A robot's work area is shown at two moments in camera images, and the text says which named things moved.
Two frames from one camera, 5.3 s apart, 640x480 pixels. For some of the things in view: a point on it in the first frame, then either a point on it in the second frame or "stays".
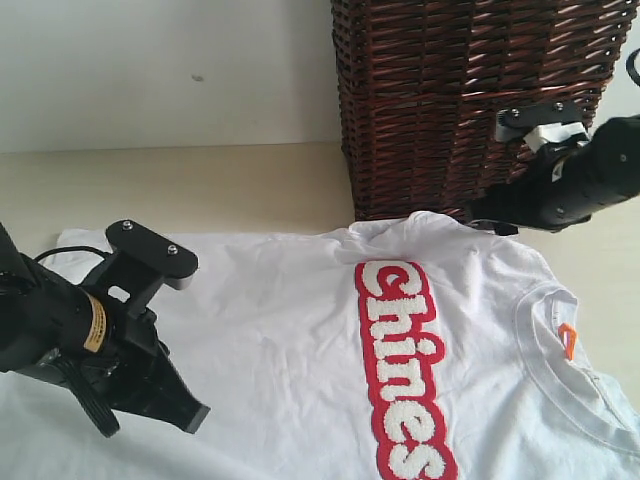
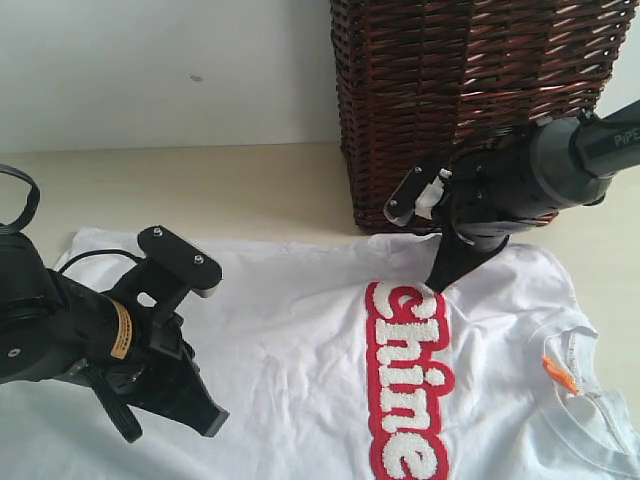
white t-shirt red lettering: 413,346 stays
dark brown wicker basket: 421,84 stays
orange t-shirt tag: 568,335 → 559,375
